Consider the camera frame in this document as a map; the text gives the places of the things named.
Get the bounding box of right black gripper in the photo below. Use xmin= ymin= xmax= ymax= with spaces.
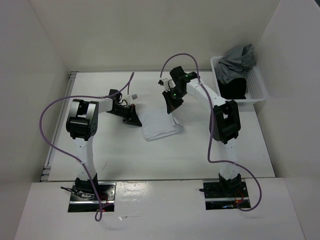
xmin=162 ymin=87 xmax=186 ymax=114

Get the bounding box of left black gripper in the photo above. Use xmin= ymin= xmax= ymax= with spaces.
xmin=107 ymin=103 xmax=142 ymax=127

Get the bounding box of white skirt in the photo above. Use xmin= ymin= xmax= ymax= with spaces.
xmin=138 ymin=106 xmax=184 ymax=142

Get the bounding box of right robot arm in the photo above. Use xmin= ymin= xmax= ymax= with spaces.
xmin=158 ymin=66 xmax=241 ymax=197

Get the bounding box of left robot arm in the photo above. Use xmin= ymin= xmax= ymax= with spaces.
xmin=66 ymin=89 xmax=142 ymax=200

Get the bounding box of black skirt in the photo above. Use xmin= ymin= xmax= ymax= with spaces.
xmin=217 ymin=77 xmax=247 ymax=100

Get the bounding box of grey skirt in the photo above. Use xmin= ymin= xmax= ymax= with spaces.
xmin=214 ymin=44 xmax=257 ymax=85

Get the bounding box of white plastic laundry basket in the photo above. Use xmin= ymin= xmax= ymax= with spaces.
xmin=210 ymin=56 xmax=268 ymax=105

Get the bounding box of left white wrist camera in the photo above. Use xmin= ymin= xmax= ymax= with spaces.
xmin=125 ymin=94 xmax=138 ymax=105

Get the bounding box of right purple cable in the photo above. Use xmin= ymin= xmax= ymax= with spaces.
xmin=159 ymin=52 xmax=263 ymax=212

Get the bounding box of purple cable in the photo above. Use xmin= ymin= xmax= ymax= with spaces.
xmin=39 ymin=71 xmax=136 ymax=222
xmin=159 ymin=52 xmax=263 ymax=212

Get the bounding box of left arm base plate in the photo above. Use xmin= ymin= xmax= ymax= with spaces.
xmin=60 ymin=182 xmax=116 ymax=213

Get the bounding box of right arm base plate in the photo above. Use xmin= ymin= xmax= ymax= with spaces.
xmin=199 ymin=180 xmax=251 ymax=210

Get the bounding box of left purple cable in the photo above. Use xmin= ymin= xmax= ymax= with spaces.
xmin=39 ymin=71 xmax=136 ymax=222

